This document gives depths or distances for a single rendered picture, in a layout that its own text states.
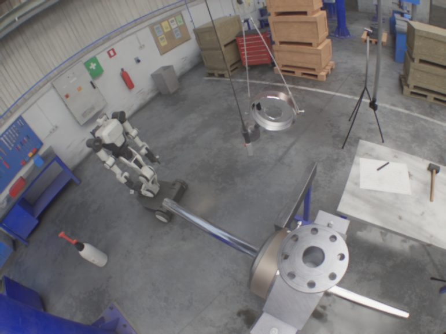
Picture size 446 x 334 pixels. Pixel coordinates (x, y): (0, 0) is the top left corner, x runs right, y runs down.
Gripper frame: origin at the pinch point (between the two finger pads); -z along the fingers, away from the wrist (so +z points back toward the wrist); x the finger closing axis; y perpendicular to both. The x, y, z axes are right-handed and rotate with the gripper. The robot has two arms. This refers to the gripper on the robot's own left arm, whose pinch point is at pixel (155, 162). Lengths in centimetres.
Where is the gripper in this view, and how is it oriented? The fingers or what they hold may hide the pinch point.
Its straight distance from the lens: 278.8
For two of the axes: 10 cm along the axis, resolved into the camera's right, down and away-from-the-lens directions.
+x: 8.2, -0.3, -5.7
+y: 3.6, -7.5, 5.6
